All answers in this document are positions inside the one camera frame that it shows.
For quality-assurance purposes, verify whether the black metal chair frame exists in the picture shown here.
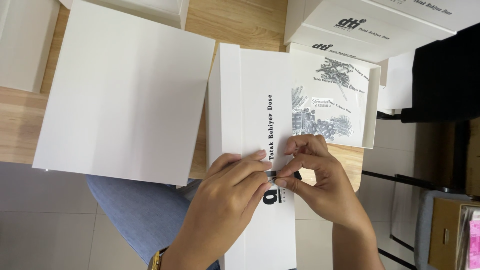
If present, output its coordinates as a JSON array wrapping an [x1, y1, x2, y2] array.
[[361, 110, 480, 270]]

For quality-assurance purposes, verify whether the clear sticker with black print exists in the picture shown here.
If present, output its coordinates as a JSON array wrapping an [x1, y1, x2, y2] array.
[[267, 169, 303, 189]]

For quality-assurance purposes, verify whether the large plain white box lid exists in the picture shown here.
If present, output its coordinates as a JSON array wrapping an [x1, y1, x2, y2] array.
[[32, 0, 217, 187]]

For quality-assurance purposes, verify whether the white box with black logo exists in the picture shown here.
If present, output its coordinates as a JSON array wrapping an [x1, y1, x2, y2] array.
[[369, 0, 480, 33], [287, 35, 391, 64], [283, 0, 457, 64]]

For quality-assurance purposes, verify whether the person's blue jeans leg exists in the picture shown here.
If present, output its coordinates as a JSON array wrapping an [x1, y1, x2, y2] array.
[[86, 174, 223, 270]]

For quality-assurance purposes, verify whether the person's left hand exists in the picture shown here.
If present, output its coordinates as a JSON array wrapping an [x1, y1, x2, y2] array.
[[167, 149, 273, 265]]

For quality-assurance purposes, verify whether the open white box tray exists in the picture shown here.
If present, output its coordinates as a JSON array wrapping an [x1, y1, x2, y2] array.
[[286, 42, 382, 149]]

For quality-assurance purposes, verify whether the pink packet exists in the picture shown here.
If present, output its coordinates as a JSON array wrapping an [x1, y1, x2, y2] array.
[[468, 219, 480, 260]]

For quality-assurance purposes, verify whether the black cloth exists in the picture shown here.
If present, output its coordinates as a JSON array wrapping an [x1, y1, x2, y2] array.
[[400, 22, 480, 124]]

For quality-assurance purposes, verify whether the long white printed box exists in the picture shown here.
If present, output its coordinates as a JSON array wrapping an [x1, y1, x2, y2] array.
[[205, 43, 297, 270]]

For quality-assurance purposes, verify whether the brown cardboard box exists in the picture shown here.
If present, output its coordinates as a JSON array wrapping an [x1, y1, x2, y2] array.
[[427, 197, 480, 270]]

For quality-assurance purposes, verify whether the pile of printed clear stickers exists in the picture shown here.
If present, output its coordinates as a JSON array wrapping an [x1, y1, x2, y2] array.
[[291, 56, 370, 142]]

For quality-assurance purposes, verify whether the person's right hand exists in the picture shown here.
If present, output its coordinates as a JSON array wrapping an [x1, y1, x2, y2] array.
[[275, 134, 376, 234]]

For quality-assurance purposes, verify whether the gold wristwatch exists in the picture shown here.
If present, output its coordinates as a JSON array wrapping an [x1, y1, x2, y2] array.
[[147, 246, 170, 270]]

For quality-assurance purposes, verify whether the white carton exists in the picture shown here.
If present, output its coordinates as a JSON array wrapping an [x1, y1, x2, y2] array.
[[377, 50, 416, 115]]

